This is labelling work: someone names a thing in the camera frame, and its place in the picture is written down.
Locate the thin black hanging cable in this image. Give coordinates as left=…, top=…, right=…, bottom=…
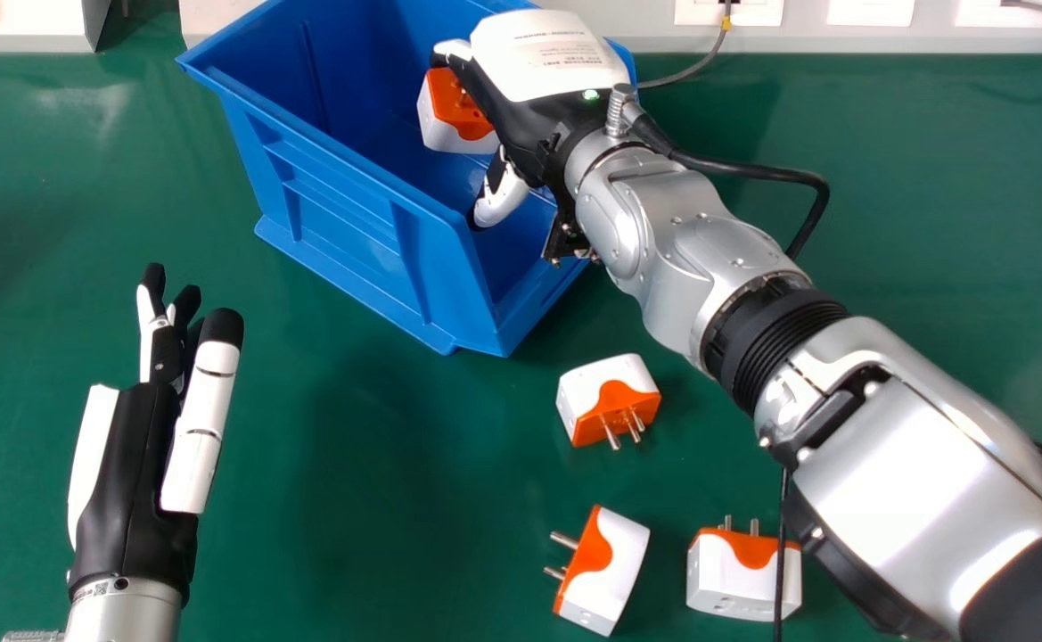
left=772, top=464, right=791, bottom=642

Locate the white socket strip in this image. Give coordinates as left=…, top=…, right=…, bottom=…
left=673, top=0, right=786, bottom=28

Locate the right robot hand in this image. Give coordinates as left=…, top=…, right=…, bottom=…
left=429, top=9, right=634, bottom=232

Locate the blue plastic bin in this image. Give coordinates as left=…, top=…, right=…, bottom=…
left=175, top=0, right=639, bottom=358

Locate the grey plug cable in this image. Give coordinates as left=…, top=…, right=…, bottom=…
left=636, top=0, right=735, bottom=92

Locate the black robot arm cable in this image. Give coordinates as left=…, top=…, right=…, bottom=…
left=603, top=84, right=832, bottom=261

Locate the white-and-orange plug adapter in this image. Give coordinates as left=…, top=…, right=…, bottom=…
left=416, top=66, right=500, bottom=156
left=544, top=505, right=652, bottom=638
left=685, top=514, right=804, bottom=623
left=555, top=353, right=663, bottom=451

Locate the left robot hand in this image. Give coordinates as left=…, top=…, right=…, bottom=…
left=66, top=262, right=246, bottom=604

